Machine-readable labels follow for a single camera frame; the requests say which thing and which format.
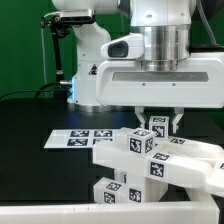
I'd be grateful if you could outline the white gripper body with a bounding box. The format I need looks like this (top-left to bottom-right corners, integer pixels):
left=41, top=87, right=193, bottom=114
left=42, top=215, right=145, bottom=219
left=96, top=52, right=224, bottom=108

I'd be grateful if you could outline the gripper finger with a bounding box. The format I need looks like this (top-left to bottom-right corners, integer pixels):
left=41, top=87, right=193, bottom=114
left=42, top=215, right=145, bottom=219
left=172, top=107, right=184, bottom=134
left=135, top=106, right=147, bottom=128

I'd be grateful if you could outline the white chair seat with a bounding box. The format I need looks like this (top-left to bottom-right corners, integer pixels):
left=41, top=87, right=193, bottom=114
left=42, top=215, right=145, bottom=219
left=114, top=169, right=168, bottom=203

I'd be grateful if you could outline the white chair back frame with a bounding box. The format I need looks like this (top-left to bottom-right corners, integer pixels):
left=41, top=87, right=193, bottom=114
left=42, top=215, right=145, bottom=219
left=93, top=128, right=224, bottom=197

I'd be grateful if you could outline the grey camera on stand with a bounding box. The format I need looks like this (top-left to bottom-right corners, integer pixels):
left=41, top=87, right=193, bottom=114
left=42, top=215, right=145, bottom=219
left=59, top=9, right=93, bottom=23

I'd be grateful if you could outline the white corner fence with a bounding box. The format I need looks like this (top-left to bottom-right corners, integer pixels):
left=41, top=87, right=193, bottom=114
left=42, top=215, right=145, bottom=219
left=0, top=187, right=221, bottom=224

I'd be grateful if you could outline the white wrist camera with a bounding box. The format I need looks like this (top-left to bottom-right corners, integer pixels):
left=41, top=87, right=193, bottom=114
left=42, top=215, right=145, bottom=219
left=101, top=33, right=144, bottom=60

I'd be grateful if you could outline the white chair nut cube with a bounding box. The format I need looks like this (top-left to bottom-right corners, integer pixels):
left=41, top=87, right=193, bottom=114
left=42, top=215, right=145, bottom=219
left=149, top=116, right=169, bottom=139
left=128, top=128, right=156, bottom=156

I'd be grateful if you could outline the black cable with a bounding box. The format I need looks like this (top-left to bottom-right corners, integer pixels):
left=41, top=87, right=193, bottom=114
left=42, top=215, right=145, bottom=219
left=0, top=82, right=63, bottom=102

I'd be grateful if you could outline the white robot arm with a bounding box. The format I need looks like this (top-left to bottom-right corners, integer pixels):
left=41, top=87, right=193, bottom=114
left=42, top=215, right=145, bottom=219
left=52, top=0, right=224, bottom=124

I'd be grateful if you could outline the black camera stand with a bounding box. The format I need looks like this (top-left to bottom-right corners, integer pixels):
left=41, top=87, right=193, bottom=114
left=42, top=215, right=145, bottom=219
left=40, top=15, right=71, bottom=100

